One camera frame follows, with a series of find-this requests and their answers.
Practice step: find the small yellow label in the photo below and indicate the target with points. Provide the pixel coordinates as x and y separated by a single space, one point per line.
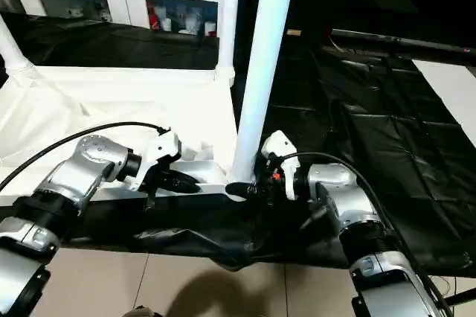
294 32

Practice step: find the black metal table leg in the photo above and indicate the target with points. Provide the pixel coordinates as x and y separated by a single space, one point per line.
461 296

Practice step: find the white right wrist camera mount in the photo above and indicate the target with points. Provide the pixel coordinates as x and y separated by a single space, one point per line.
279 146

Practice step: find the black plastic mat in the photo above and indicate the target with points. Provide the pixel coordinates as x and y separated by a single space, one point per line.
372 127

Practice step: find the grey robot lower body part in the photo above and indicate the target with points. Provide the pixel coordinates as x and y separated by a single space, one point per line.
143 312

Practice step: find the white plastic table top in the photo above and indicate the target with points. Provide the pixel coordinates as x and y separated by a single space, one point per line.
111 101

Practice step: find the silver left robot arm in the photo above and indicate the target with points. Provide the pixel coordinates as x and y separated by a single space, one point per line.
82 168

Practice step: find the black flat screen television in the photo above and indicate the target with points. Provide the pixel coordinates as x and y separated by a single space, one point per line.
401 41

